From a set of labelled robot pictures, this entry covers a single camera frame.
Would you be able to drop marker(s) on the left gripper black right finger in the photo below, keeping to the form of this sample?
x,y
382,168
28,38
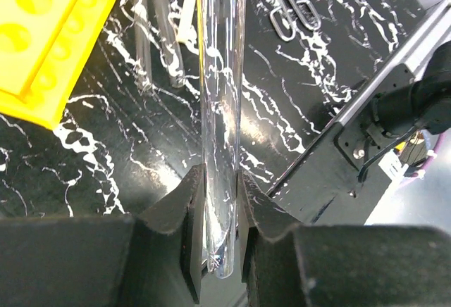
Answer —
x,y
287,263

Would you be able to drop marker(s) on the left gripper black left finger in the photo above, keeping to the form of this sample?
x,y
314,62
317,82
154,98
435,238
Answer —
x,y
152,259

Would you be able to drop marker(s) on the yellow plastic test tube rack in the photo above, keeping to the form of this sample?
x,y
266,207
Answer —
x,y
45,45

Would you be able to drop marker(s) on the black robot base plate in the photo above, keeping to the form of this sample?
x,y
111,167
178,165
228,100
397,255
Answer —
x,y
347,169

